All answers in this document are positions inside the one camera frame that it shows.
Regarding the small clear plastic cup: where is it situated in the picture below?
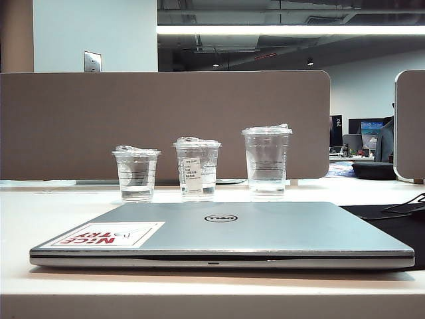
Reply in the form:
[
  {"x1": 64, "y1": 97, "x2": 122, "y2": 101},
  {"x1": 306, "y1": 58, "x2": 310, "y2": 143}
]
[{"x1": 111, "y1": 144, "x2": 162, "y2": 203}]

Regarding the clear plastic cup, white label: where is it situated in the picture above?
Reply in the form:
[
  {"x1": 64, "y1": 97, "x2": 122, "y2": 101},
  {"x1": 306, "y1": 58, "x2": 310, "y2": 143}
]
[{"x1": 172, "y1": 136, "x2": 222, "y2": 202}]

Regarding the tall clear plastic cup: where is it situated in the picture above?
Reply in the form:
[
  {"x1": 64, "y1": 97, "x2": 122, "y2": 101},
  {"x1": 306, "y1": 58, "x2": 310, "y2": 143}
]
[{"x1": 241, "y1": 123, "x2": 294, "y2": 197}]

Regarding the silver Dell laptop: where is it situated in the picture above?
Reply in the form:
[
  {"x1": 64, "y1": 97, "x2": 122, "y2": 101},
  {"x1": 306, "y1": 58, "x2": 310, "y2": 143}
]
[{"x1": 29, "y1": 201, "x2": 416, "y2": 270}]

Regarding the black sign with number two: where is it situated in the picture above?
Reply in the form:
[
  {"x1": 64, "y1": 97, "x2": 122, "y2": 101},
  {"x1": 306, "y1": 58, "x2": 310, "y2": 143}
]
[{"x1": 329, "y1": 115, "x2": 343, "y2": 148}]

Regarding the blue patterned cloth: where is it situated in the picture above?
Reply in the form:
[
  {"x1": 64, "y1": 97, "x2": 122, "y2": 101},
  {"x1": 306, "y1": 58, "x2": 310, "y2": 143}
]
[{"x1": 327, "y1": 165, "x2": 355, "y2": 177}]

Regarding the red white Nice Try sticker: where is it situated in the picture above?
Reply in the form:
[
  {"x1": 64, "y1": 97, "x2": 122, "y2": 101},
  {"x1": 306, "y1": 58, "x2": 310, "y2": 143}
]
[{"x1": 50, "y1": 221, "x2": 166, "y2": 249}]

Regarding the dark switched-off monitor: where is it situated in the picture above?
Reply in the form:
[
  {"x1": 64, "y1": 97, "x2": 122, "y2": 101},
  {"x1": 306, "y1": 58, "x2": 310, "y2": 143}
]
[{"x1": 347, "y1": 118, "x2": 363, "y2": 136}]

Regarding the long white ceiling light strip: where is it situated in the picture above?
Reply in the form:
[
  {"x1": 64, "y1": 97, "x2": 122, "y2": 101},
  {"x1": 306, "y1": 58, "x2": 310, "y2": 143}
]
[{"x1": 157, "y1": 25, "x2": 425, "y2": 35}]

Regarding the wide brown desk divider panel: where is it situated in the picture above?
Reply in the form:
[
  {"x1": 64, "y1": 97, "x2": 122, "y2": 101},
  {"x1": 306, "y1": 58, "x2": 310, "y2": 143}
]
[{"x1": 0, "y1": 69, "x2": 332, "y2": 182}]

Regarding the computer monitor with blue picture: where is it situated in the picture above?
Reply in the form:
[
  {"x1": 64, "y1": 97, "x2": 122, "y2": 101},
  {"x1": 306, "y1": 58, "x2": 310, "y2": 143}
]
[{"x1": 360, "y1": 121, "x2": 386, "y2": 150}]

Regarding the black round cushion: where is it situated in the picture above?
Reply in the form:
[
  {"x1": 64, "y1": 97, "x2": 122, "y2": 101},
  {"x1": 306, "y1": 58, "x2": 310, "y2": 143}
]
[{"x1": 351, "y1": 161, "x2": 398, "y2": 181}]

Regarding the person in grey jacket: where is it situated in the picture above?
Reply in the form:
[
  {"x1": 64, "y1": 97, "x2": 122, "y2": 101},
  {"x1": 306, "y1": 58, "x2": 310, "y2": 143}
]
[{"x1": 374, "y1": 102, "x2": 396, "y2": 163}]

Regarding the black desk mat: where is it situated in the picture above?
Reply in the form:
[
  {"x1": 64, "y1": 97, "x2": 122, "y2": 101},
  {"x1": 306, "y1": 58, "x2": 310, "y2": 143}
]
[{"x1": 338, "y1": 203, "x2": 425, "y2": 270}]

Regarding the brown divider panel, white edge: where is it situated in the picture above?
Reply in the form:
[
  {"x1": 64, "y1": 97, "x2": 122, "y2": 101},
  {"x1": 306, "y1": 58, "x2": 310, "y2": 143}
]
[{"x1": 394, "y1": 69, "x2": 425, "y2": 185}]

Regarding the metal wall switch plate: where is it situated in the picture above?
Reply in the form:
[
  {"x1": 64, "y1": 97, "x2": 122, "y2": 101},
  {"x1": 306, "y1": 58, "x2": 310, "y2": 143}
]
[{"x1": 83, "y1": 51, "x2": 102, "y2": 72}]

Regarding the black cable bundle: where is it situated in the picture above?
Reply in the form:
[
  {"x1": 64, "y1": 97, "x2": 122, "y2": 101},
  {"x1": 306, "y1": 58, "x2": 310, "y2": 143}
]
[{"x1": 381, "y1": 191, "x2": 425, "y2": 215}]

